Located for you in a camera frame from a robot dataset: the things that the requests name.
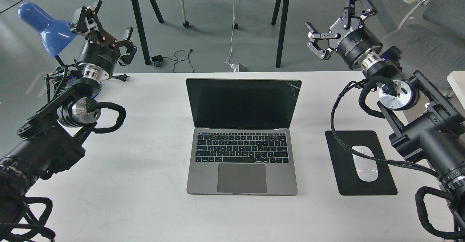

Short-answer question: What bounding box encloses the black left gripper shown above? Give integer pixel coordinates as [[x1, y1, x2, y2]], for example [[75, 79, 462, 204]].
[[69, 0, 137, 80]]

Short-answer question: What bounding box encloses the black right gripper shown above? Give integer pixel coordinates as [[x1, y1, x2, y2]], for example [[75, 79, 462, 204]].
[[305, 0, 383, 69]]

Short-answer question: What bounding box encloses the grey laptop notebook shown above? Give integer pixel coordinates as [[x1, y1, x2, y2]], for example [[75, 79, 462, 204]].
[[186, 78, 302, 196]]

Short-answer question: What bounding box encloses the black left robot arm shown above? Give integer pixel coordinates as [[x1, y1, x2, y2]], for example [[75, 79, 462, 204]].
[[1, 0, 137, 242]]

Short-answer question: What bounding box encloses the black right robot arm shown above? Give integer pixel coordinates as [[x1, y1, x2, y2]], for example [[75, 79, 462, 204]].
[[306, 0, 465, 241]]

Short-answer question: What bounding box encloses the blue desk lamp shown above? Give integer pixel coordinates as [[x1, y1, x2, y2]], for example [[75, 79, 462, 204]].
[[17, 3, 77, 66]]

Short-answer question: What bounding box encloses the black power plug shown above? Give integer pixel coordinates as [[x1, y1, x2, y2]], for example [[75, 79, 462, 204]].
[[112, 74, 130, 82]]

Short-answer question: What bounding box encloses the grey office chair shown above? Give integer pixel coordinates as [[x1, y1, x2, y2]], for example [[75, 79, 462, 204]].
[[381, 0, 465, 90]]

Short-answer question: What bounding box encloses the white side table edge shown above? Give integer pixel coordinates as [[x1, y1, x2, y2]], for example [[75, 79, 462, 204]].
[[447, 71, 465, 108]]

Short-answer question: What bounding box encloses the white computer mouse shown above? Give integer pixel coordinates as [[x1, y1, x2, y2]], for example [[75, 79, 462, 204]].
[[351, 145, 379, 182]]

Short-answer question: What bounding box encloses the black mouse pad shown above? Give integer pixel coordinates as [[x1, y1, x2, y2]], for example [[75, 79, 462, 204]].
[[325, 130, 397, 195]]

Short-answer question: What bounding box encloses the black power adapter with cable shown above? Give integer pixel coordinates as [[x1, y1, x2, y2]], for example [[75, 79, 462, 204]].
[[150, 48, 195, 73]]

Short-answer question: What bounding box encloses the white power cable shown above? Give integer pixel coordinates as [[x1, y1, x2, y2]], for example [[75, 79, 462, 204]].
[[225, 0, 248, 73]]

